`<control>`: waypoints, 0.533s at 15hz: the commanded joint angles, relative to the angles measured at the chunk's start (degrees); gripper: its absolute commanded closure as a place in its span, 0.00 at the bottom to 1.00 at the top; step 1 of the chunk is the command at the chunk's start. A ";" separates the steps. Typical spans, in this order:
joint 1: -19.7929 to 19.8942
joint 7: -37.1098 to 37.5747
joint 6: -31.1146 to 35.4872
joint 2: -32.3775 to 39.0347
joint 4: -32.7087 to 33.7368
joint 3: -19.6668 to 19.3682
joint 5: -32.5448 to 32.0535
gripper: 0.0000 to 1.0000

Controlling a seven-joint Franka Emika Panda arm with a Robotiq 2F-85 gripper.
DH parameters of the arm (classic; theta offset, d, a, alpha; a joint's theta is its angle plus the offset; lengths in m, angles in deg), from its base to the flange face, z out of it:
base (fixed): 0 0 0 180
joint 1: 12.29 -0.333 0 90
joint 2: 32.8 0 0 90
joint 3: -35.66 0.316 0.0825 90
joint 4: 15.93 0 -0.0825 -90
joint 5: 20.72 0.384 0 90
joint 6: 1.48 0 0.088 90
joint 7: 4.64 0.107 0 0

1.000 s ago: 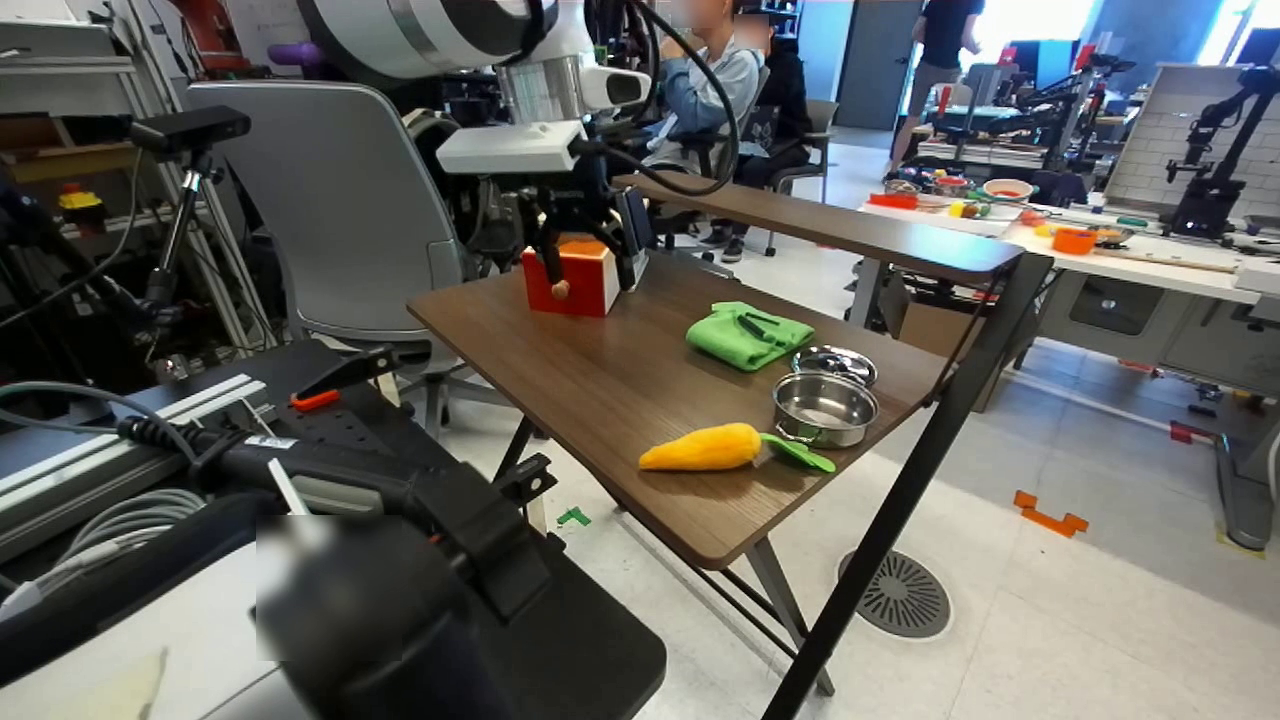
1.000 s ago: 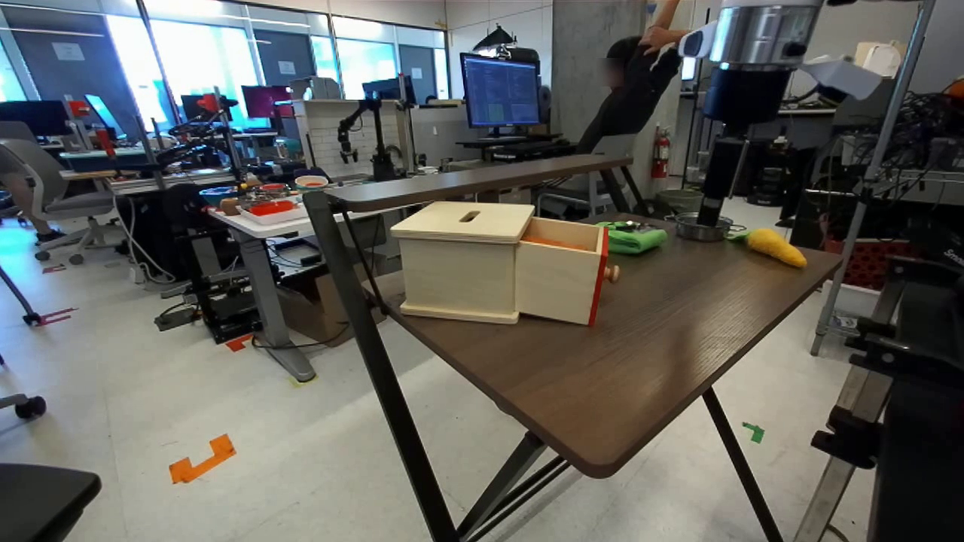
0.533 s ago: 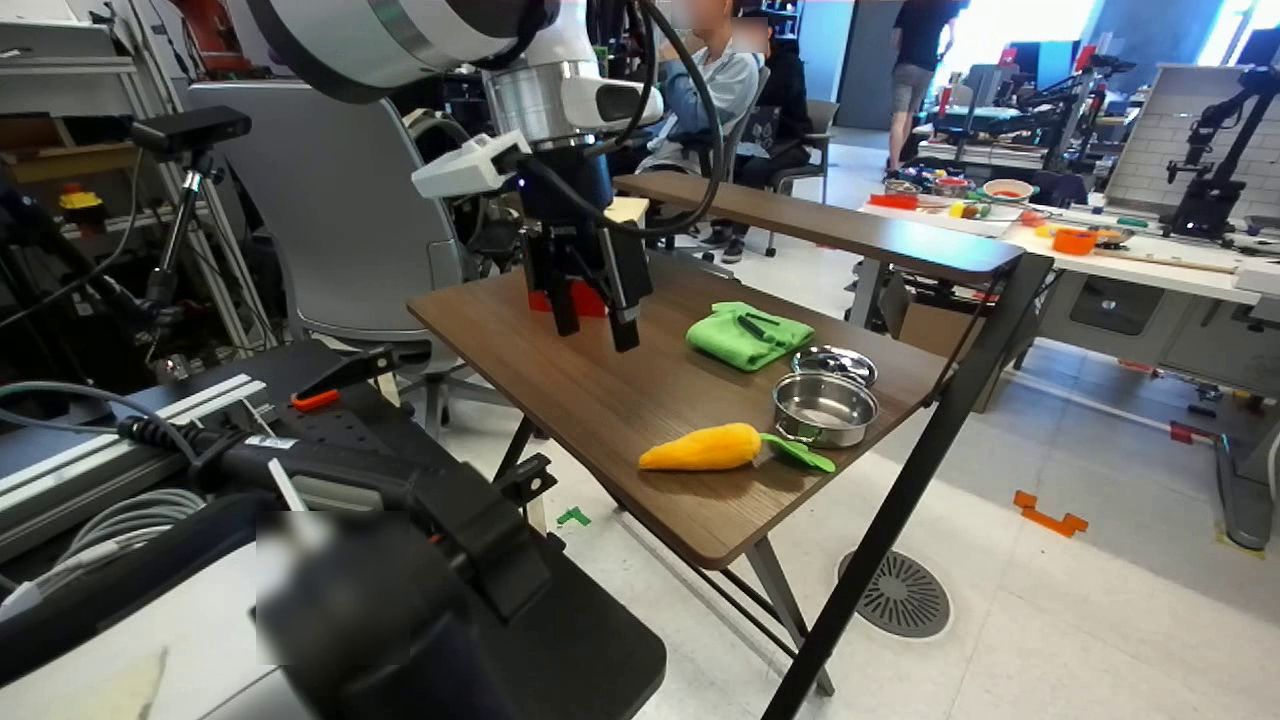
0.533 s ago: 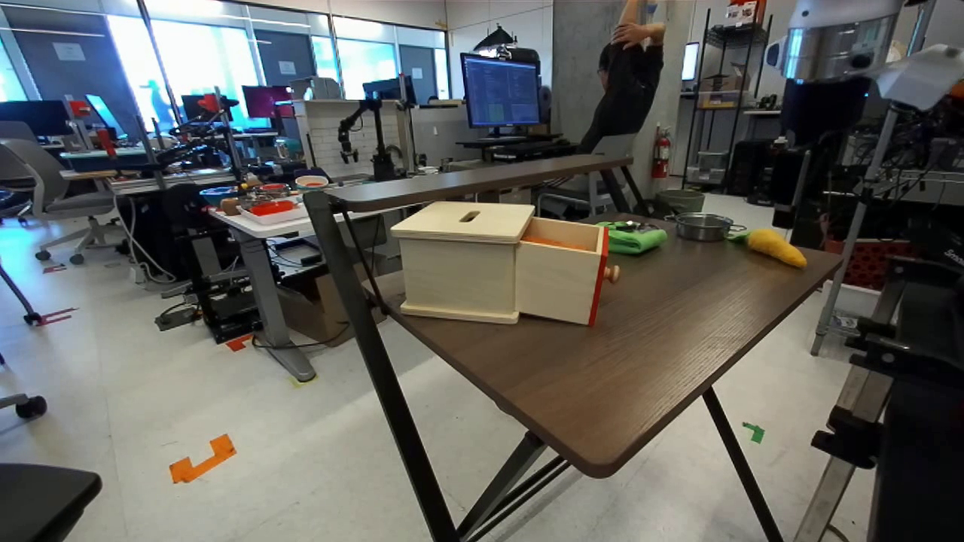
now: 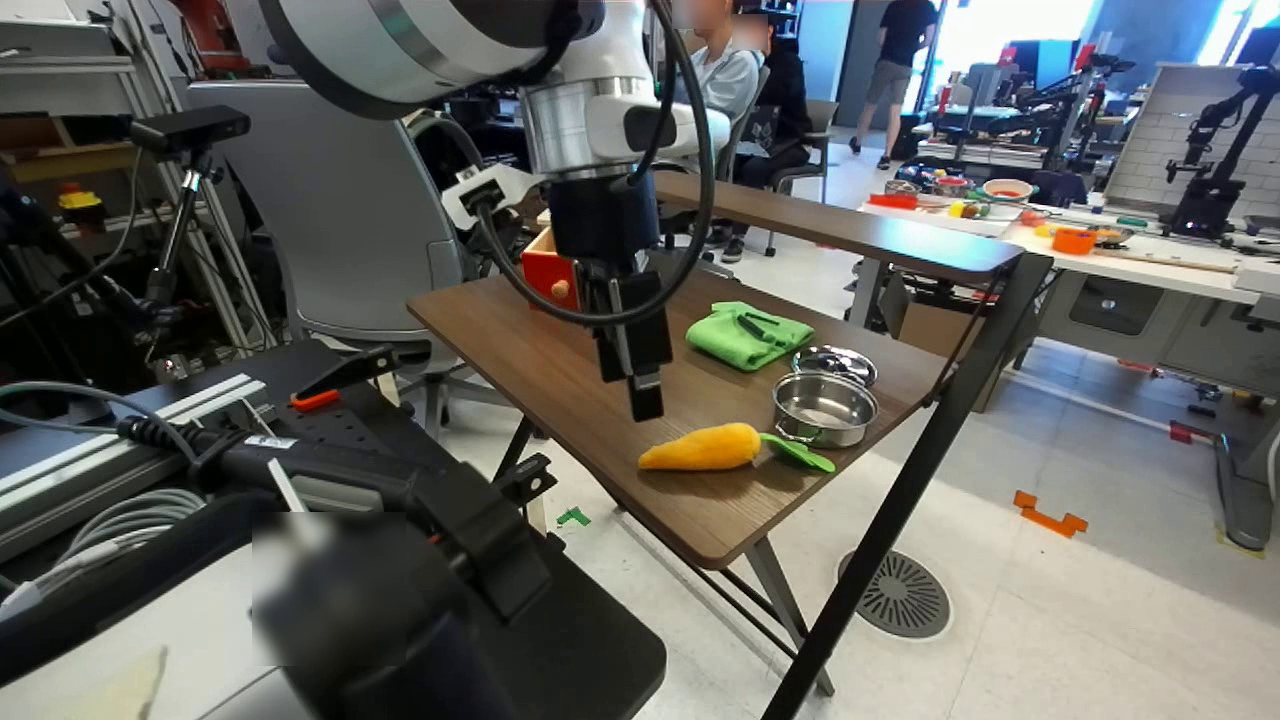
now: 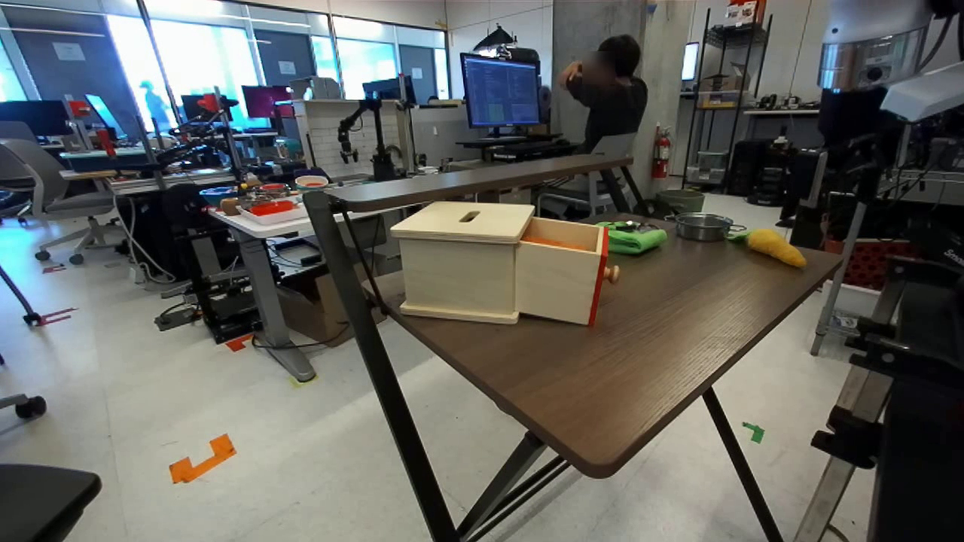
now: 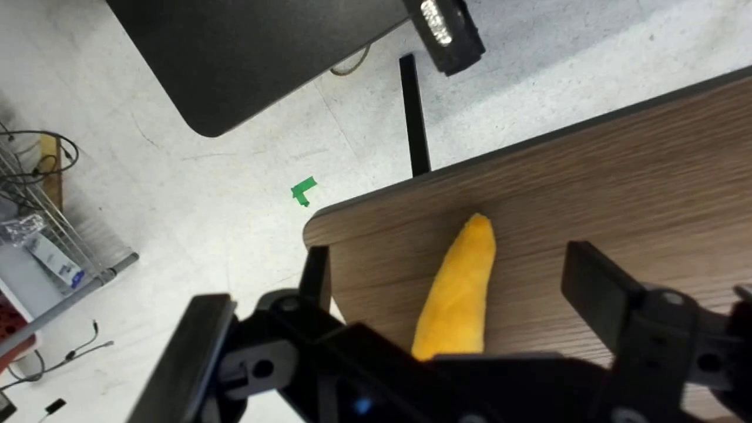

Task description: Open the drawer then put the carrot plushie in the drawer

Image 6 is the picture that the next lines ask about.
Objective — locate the person in dark shirt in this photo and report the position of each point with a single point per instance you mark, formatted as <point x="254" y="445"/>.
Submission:
<point x="614" y="95"/>

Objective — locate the grey bowl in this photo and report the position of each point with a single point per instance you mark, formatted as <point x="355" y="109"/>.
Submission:
<point x="704" y="226"/>

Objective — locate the orange floor tape mark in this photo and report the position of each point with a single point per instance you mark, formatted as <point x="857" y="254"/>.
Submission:
<point x="200" y="466"/>

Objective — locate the red crate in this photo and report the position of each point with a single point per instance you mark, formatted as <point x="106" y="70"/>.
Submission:
<point x="864" y="263"/>

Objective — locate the red-fronted wooden drawer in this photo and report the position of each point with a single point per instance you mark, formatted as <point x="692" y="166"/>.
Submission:
<point x="560" y="281"/>

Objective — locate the black metal equipment rack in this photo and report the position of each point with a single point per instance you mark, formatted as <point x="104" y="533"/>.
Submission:
<point x="921" y="400"/>

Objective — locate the black desk lamp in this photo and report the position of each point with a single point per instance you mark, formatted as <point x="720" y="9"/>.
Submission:
<point x="495" y="39"/>

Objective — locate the black caster wheel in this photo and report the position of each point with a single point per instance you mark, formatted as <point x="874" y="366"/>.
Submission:
<point x="31" y="407"/>

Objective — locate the black computer tower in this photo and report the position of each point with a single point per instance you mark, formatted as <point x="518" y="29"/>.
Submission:
<point x="227" y="297"/>

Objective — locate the cardboard box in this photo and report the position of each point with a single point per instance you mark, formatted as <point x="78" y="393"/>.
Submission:
<point x="320" y="305"/>

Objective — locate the large computer monitor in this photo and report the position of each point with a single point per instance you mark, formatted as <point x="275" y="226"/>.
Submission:
<point x="502" y="90"/>

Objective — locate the red tray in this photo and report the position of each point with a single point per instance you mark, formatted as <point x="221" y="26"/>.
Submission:
<point x="272" y="208"/>

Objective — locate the black background robot arm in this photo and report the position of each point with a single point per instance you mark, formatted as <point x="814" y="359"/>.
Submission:
<point x="380" y="150"/>

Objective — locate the small pink-screen monitor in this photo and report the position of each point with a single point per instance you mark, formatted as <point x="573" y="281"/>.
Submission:
<point x="264" y="100"/>

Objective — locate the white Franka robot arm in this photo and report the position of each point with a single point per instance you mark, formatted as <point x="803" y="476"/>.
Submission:
<point x="864" y="60"/>

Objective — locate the cream wooden drawer box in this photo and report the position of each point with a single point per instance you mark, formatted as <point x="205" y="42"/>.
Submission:
<point x="457" y="267"/>

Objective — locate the black metal table frame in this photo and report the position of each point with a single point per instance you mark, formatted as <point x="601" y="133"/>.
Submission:
<point x="740" y="460"/>

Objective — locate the grey office chair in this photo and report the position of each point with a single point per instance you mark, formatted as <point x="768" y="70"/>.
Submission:
<point x="48" y="185"/>

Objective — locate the yellow banana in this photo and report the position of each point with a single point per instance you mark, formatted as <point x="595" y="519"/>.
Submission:
<point x="778" y="248"/>

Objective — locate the grey-topped black-legged table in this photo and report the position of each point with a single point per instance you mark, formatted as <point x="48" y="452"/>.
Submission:
<point x="454" y="180"/>

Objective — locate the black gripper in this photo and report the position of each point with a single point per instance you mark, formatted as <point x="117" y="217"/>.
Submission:
<point x="852" y="130"/>

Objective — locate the black chair seat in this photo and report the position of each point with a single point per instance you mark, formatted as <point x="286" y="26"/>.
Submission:
<point x="40" y="497"/>

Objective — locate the white height-adjustable desk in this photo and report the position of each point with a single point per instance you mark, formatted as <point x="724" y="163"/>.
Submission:
<point x="264" y="281"/>

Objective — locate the metal storage shelf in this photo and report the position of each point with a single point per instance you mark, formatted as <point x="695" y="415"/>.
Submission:
<point x="727" y="100"/>

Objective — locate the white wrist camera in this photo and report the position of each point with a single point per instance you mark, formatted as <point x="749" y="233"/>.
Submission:
<point x="924" y="90"/>

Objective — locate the red fire extinguisher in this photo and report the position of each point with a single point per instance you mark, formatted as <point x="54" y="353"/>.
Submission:
<point x="661" y="154"/>

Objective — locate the small dark monitor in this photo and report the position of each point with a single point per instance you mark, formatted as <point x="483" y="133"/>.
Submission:
<point x="388" y="90"/>

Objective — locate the grey metal tripod stand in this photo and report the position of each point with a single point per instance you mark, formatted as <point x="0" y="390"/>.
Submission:
<point x="841" y="281"/>

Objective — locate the green cloth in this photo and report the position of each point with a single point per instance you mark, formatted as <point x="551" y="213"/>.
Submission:
<point x="635" y="239"/>

